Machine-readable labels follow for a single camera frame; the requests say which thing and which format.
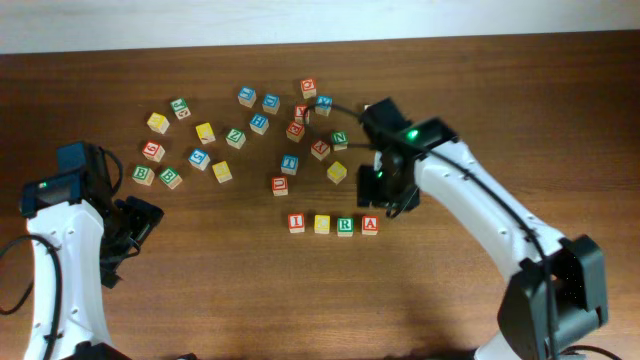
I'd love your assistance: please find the red letter A block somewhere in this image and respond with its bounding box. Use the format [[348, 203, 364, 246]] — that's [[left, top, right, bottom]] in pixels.
[[361, 215, 379, 236]]

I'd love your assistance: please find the green letter R block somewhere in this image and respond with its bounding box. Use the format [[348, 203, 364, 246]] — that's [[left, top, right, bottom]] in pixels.
[[337, 217, 355, 237]]

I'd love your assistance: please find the yellow letter C block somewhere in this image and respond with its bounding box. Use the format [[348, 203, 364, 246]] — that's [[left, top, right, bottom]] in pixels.
[[314, 214, 331, 234]]

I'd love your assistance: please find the red letter I block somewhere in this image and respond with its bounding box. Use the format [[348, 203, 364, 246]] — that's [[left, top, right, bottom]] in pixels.
[[287, 213, 305, 234]]

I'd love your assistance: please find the blue letter T block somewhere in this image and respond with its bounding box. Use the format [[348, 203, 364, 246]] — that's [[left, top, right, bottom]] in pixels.
[[281, 154, 299, 175]]

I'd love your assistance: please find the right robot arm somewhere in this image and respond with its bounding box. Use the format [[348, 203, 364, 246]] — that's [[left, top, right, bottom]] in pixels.
[[357, 99, 614, 360]]

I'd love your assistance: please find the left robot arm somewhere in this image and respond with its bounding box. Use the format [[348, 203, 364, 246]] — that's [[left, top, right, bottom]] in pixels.
[[20, 141, 164, 359]]

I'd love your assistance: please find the yellow block centre right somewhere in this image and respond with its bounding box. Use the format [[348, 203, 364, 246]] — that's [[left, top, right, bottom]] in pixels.
[[327, 161, 348, 184]]

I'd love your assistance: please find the green letter B block left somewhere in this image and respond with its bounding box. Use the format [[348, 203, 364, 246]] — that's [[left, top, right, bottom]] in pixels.
[[132, 165, 155, 186]]

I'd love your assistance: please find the green letter b block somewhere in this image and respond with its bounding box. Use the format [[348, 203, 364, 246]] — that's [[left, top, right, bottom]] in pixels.
[[132, 165, 155, 186], [159, 167, 183, 190]]

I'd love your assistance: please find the green letter B block right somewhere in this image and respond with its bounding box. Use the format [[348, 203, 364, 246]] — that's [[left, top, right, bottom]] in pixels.
[[159, 167, 183, 190]]

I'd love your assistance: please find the green letter N block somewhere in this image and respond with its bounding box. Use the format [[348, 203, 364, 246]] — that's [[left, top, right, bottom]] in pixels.
[[331, 131, 349, 151]]

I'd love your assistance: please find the red letter Y block lower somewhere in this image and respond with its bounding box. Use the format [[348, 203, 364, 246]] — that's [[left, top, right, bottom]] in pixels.
[[310, 140, 331, 161]]

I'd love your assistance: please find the red letter y block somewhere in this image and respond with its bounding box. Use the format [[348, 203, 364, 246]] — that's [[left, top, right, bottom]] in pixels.
[[294, 104, 310, 124], [310, 140, 331, 161]]

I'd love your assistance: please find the red number 9 block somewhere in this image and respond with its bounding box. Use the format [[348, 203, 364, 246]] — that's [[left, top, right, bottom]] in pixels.
[[142, 141, 165, 163]]

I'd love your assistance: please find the blue number 5 block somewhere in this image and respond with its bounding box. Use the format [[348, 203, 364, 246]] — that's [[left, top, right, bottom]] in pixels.
[[188, 148, 211, 171]]

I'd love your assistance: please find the red letter U block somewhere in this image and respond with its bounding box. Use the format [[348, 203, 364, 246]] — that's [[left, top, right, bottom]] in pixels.
[[271, 176, 289, 196]]

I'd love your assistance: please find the red letter E block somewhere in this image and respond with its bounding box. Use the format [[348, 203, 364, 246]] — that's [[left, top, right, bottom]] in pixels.
[[285, 121, 305, 143]]

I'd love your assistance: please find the blue letter X block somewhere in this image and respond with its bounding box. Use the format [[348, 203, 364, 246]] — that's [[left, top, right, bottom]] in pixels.
[[314, 96, 333, 116]]

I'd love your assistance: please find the yellow block far left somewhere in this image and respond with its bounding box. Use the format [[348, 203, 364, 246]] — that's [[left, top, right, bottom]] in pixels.
[[147, 112, 170, 134]]

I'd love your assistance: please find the yellow block middle left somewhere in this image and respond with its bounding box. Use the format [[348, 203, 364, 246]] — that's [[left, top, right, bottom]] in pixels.
[[212, 161, 233, 183]]

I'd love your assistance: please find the red letter Y block upper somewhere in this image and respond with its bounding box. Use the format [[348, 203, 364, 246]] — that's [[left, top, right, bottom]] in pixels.
[[294, 104, 310, 124]]

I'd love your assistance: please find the yellow block upper middle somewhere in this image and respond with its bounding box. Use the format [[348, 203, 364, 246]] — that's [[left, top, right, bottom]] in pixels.
[[195, 122, 216, 145]]

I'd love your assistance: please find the red letter C block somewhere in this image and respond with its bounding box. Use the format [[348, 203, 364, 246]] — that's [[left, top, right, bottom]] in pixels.
[[300, 78, 317, 99]]

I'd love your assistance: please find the green letter J block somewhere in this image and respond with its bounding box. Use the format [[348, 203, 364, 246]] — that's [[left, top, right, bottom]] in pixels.
[[170, 98, 191, 120]]

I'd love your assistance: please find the blue letter H block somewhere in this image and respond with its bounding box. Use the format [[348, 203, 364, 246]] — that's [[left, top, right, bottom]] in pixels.
[[249, 113, 269, 135]]

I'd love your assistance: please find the green letter Z block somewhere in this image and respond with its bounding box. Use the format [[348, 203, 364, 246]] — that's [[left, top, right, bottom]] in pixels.
[[225, 128, 246, 149]]

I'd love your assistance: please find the blue letter D block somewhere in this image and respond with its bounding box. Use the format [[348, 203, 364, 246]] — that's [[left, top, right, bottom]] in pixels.
[[262, 94, 280, 114]]

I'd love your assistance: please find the left black cable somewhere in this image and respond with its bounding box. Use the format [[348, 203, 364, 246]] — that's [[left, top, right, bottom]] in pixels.
[[0, 145, 125, 360]]

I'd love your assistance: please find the black cable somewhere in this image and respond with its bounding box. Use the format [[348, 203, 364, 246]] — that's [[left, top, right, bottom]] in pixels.
[[0, 145, 125, 360], [301, 102, 626, 360]]

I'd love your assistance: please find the right black cable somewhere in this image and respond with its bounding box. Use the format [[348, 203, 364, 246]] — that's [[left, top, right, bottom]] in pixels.
[[301, 102, 626, 360]]

